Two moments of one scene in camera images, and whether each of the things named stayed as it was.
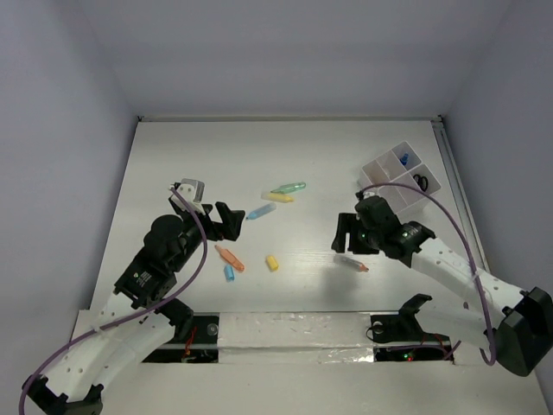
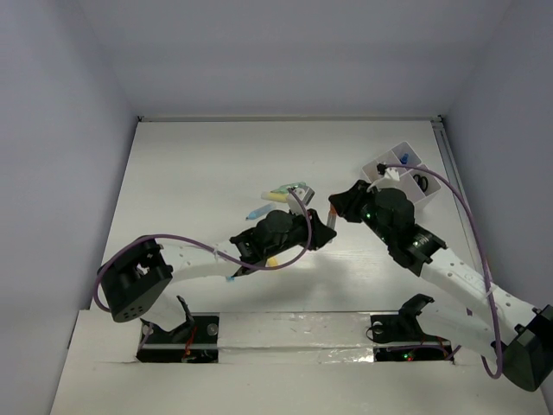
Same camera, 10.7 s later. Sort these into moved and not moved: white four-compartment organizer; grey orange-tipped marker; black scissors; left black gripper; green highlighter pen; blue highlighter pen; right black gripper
Moved: grey orange-tipped marker; right black gripper; left black gripper
Not moved: green highlighter pen; blue highlighter pen; black scissors; white four-compartment organizer
